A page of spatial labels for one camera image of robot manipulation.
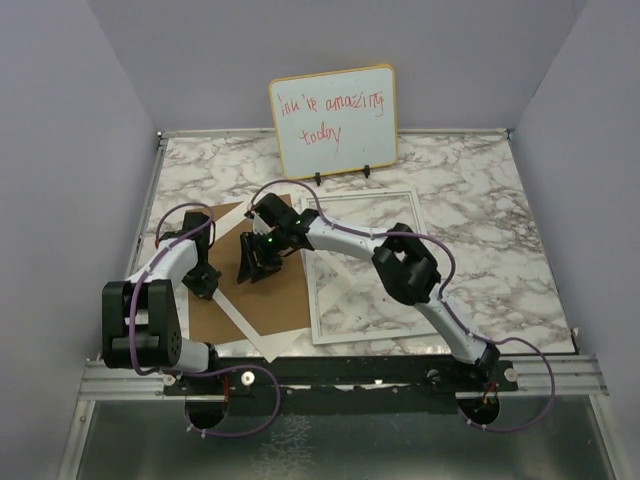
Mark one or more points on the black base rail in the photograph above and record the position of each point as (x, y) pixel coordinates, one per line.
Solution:
(346, 385)

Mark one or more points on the brown backing board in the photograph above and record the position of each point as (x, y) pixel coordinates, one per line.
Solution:
(273, 305)

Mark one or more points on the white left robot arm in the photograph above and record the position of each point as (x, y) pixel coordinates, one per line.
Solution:
(140, 323)

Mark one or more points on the white photo mat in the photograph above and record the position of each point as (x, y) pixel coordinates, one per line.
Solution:
(274, 345)

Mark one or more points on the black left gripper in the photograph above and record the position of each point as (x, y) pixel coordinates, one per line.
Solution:
(207, 287)

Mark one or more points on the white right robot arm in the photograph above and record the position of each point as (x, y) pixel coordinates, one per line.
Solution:
(406, 268)

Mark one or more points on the black whiteboard stand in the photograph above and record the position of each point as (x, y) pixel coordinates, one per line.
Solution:
(364, 172)

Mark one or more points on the yellow-rimmed whiteboard with writing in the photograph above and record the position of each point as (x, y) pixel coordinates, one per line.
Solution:
(335, 122)

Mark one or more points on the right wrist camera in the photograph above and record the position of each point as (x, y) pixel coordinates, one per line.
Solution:
(258, 225)

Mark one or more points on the white picture frame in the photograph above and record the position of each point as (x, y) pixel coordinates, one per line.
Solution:
(415, 210)

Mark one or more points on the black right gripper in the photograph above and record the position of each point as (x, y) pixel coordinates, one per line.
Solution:
(249, 269)

